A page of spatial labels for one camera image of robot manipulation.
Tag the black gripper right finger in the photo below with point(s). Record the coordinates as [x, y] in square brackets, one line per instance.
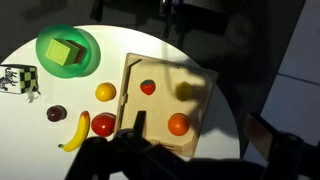
[261, 135]

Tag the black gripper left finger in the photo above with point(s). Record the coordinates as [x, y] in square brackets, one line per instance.
[140, 120]

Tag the orange toy fruit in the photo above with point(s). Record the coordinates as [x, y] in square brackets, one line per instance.
[179, 124]

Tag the wooden tray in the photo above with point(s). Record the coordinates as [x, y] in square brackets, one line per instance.
[160, 110]

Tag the red green toy strawberry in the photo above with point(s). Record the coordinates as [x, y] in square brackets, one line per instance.
[148, 87]

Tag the red toy tomato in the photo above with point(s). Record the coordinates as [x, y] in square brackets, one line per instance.
[103, 125]

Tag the yellow orange toy peach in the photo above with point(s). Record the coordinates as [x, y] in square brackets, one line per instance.
[105, 92]

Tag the yellow toy lemon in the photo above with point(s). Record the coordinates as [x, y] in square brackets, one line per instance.
[184, 91]

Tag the yellow toy banana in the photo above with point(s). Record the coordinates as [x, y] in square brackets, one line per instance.
[80, 131]

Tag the dark purple toy plum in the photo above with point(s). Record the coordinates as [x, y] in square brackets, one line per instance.
[56, 113]

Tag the green translucent plastic bowl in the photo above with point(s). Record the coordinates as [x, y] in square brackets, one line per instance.
[53, 68]

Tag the light green cube block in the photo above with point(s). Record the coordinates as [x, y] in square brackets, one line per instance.
[61, 51]

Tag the zebra print soft cube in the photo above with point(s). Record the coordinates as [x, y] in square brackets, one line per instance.
[16, 80]

